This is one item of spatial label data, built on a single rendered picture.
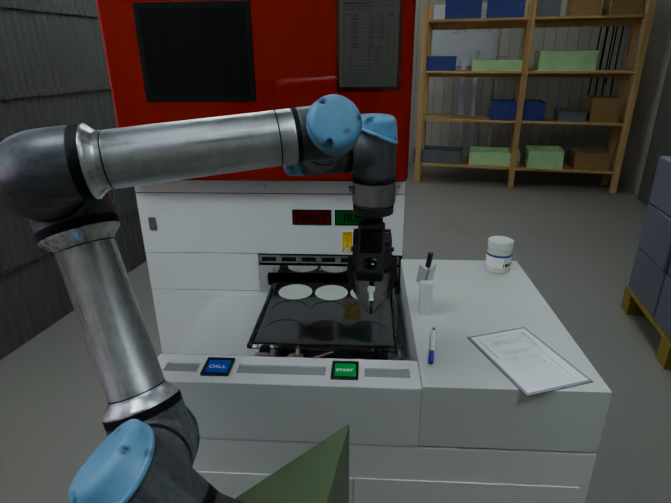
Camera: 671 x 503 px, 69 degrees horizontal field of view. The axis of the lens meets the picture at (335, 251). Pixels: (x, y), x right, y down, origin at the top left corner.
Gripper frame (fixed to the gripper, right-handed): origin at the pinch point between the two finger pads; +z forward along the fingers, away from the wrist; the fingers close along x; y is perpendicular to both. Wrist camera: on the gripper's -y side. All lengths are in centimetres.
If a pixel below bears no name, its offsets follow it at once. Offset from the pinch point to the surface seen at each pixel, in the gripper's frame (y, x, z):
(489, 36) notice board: 678, -171, -68
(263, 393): -3.9, 20.8, 16.9
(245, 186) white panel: 59, 37, -9
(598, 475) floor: 71, -93, 110
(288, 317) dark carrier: 32.5, 21.6, 20.7
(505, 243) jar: 49, -38, 5
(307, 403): -3.9, 12.3, 19.0
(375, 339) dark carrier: 22.7, -1.7, 20.7
